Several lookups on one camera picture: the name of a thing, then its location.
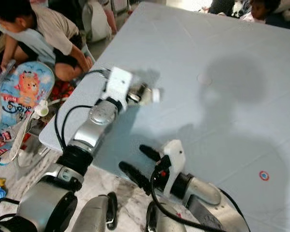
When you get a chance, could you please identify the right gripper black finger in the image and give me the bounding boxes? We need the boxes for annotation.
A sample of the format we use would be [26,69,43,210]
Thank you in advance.
[118,161,154,193]
[139,144,165,163]

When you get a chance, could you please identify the small bottle white cap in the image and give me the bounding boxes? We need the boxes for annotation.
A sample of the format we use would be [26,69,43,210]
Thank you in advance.
[128,83,162,107]

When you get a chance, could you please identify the red toy pile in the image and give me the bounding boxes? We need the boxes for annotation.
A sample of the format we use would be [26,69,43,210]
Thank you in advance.
[51,80,75,102]

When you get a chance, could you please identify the white grey bag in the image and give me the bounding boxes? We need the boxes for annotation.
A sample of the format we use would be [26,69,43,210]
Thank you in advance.
[81,0,116,39]

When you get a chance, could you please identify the blue bear print baby bouncer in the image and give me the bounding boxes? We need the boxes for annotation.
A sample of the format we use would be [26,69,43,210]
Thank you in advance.
[0,60,68,166]

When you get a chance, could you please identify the crouching child beige shirt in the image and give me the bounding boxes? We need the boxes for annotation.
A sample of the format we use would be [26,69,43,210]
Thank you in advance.
[0,0,96,83]

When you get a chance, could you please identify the seated person dark clothes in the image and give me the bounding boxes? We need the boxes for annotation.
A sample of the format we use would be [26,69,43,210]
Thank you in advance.
[249,0,290,30]

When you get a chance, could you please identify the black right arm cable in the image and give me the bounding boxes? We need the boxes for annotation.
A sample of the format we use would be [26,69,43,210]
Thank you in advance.
[149,167,218,232]

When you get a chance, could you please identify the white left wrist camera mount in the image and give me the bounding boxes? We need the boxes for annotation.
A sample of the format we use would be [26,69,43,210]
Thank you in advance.
[100,66,134,112]

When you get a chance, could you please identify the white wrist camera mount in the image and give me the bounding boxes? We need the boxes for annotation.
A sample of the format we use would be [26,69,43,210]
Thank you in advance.
[100,66,134,112]
[159,139,188,199]

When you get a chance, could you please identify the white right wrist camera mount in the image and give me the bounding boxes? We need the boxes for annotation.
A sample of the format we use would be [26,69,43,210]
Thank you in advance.
[159,139,188,199]

